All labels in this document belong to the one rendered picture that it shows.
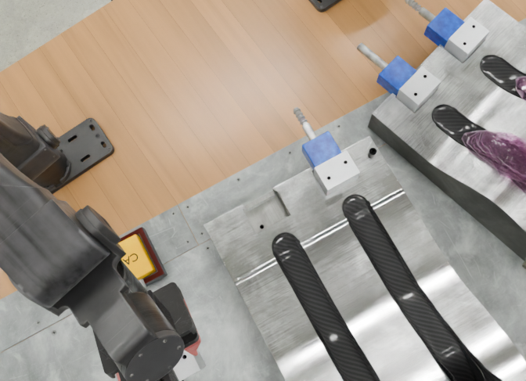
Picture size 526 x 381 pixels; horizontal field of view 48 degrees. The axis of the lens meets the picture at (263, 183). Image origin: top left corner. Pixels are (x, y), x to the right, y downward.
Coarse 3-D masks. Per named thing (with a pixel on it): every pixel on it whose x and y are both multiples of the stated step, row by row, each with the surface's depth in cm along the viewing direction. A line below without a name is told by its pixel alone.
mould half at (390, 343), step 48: (288, 192) 80; (336, 192) 80; (384, 192) 79; (240, 240) 79; (336, 240) 78; (432, 240) 78; (240, 288) 77; (288, 288) 77; (336, 288) 77; (384, 288) 77; (432, 288) 76; (288, 336) 76; (384, 336) 74; (480, 336) 71
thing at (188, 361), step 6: (144, 282) 73; (186, 354) 69; (198, 354) 72; (180, 360) 68; (186, 360) 68; (192, 360) 68; (198, 360) 70; (180, 366) 68; (186, 366) 68; (192, 366) 68; (198, 366) 68; (204, 366) 72; (180, 372) 68; (186, 372) 68; (192, 372) 68; (180, 378) 68
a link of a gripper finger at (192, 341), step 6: (186, 306) 66; (186, 336) 63; (192, 336) 62; (198, 336) 63; (186, 342) 62; (192, 342) 62; (198, 342) 63; (186, 348) 63; (192, 348) 64; (192, 354) 68
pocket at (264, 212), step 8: (272, 192) 82; (256, 200) 82; (264, 200) 82; (272, 200) 83; (280, 200) 82; (248, 208) 81; (256, 208) 82; (264, 208) 82; (272, 208) 82; (280, 208) 82; (248, 216) 82; (256, 216) 82; (264, 216) 82; (272, 216) 82; (280, 216) 82; (288, 216) 82; (256, 224) 82; (264, 224) 82; (272, 224) 82; (256, 232) 82
